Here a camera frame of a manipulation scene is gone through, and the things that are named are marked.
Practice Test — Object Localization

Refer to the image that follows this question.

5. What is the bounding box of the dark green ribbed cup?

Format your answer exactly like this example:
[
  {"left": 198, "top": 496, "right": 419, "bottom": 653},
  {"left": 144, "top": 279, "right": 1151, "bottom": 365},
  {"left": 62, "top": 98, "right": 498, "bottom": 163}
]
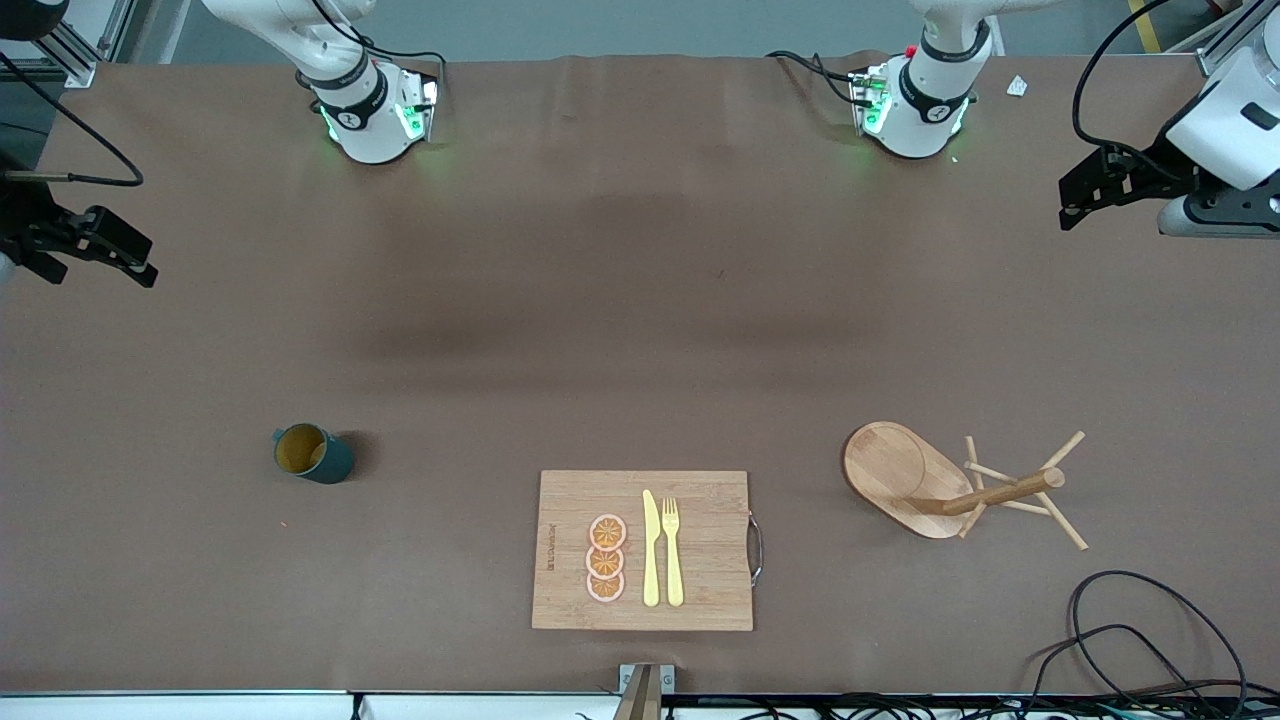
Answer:
[{"left": 272, "top": 423, "right": 356, "bottom": 486}]

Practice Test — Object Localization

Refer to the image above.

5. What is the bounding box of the wooden mug rack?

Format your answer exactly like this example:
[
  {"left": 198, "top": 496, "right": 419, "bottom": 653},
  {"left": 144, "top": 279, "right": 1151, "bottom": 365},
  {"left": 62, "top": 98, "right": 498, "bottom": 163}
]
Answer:
[{"left": 842, "top": 421, "right": 1089, "bottom": 552}]

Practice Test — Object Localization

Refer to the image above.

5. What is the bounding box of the brown table cover mat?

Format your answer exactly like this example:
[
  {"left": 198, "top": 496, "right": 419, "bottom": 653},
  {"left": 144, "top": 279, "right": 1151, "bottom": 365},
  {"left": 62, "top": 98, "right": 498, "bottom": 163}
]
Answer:
[{"left": 0, "top": 50, "right": 1280, "bottom": 697}]

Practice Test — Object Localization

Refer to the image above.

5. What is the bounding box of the bamboo cutting board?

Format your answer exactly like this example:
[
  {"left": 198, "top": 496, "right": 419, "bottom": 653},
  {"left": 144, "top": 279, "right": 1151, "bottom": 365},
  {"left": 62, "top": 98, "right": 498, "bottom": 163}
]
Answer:
[{"left": 531, "top": 470, "right": 765, "bottom": 632}]

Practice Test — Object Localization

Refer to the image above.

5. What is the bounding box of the yellow plastic fork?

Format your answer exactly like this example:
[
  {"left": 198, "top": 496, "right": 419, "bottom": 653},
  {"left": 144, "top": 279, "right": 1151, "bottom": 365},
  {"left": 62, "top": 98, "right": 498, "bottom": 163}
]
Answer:
[{"left": 661, "top": 497, "right": 685, "bottom": 608}]

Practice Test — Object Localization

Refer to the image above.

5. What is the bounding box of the yellow plastic knife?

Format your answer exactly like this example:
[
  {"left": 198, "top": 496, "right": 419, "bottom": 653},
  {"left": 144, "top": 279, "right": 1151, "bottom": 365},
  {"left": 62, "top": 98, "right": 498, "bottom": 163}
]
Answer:
[{"left": 642, "top": 489, "right": 662, "bottom": 608}]

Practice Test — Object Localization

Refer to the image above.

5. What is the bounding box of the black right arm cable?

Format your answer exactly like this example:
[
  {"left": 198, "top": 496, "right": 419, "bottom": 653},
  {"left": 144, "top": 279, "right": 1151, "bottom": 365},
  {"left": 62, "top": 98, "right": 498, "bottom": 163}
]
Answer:
[{"left": 0, "top": 50, "right": 145, "bottom": 189}]

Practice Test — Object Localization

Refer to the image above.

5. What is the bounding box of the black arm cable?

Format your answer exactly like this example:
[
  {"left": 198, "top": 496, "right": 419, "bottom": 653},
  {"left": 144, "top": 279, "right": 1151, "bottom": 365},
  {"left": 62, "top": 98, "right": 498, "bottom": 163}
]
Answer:
[
  {"left": 1072, "top": 0, "right": 1201, "bottom": 153},
  {"left": 0, "top": 50, "right": 145, "bottom": 189}
]

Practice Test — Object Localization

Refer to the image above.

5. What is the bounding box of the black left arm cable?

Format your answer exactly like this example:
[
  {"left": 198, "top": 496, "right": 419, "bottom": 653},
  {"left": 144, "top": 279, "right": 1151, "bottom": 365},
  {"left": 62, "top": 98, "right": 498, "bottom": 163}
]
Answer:
[{"left": 1072, "top": 0, "right": 1201, "bottom": 153}]

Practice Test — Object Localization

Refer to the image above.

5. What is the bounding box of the aluminium frame profile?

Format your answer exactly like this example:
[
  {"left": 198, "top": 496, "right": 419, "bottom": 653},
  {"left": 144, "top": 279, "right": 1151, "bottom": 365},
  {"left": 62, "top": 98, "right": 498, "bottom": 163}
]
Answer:
[
  {"left": 38, "top": 18, "right": 97, "bottom": 89},
  {"left": 1195, "top": 0, "right": 1263, "bottom": 77}
]

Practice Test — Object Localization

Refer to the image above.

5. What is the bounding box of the black left base cable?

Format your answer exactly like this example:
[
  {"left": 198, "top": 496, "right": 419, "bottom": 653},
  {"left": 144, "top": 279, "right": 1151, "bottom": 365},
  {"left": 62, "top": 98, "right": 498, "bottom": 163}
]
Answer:
[{"left": 766, "top": 49, "right": 863, "bottom": 107}]

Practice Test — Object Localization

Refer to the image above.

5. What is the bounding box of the black looped floor cable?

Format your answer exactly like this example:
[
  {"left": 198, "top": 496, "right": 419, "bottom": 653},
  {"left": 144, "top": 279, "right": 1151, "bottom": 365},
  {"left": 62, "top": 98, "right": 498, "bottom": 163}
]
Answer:
[
  {"left": 1068, "top": 570, "right": 1249, "bottom": 706},
  {"left": 1028, "top": 624, "right": 1206, "bottom": 701}
]

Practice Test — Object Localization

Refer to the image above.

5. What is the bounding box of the white table edge rail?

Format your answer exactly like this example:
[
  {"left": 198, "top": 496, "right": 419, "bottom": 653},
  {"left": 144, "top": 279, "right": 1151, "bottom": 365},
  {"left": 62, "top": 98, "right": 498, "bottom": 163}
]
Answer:
[{"left": 0, "top": 690, "right": 621, "bottom": 720}]

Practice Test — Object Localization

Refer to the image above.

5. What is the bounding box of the black cable bundle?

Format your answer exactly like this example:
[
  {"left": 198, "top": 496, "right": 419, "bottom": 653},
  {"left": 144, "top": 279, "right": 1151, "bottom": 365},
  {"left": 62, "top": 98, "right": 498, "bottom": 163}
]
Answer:
[{"left": 660, "top": 692, "right": 1280, "bottom": 720}]

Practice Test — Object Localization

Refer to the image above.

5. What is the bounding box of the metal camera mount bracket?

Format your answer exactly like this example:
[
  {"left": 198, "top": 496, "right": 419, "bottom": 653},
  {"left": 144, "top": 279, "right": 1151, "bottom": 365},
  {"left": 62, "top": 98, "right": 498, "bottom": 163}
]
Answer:
[{"left": 612, "top": 664, "right": 676, "bottom": 720}]

